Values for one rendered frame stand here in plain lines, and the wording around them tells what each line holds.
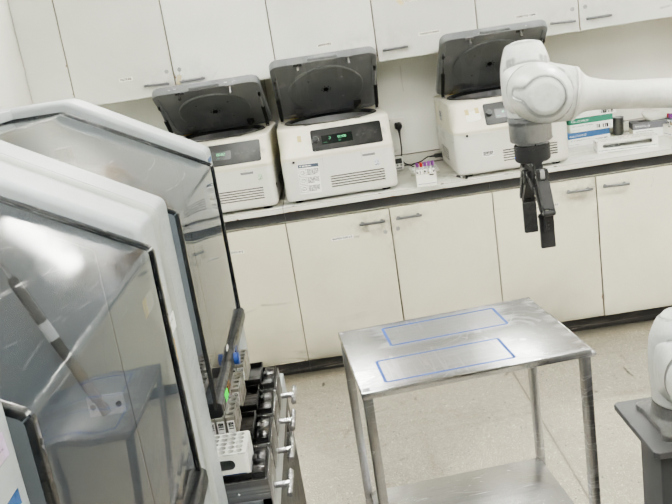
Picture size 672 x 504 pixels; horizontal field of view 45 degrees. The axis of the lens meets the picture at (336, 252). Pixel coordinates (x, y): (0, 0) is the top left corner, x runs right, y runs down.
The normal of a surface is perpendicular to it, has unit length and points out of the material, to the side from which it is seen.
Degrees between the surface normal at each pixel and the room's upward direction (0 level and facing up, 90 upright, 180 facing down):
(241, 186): 90
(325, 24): 90
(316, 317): 90
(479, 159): 90
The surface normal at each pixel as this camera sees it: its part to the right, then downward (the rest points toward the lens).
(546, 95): -0.22, 0.26
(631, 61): 0.04, 0.26
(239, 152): -0.07, -0.26
